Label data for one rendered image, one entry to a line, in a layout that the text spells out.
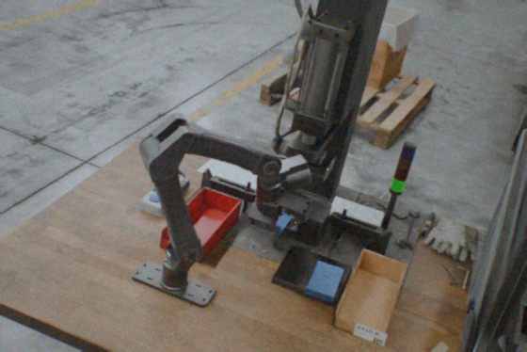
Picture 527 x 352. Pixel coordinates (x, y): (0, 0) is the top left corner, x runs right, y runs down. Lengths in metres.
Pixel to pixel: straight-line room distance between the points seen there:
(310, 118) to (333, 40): 0.21
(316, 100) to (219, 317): 0.58
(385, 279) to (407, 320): 0.15
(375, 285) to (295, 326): 0.29
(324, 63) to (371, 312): 0.62
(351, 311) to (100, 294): 0.60
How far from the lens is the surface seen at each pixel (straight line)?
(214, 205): 1.91
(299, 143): 1.74
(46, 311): 1.57
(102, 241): 1.76
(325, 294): 1.62
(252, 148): 1.44
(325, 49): 1.62
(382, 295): 1.75
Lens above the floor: 1.97
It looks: 30 degrees down
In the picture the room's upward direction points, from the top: 11 degrees clockwise
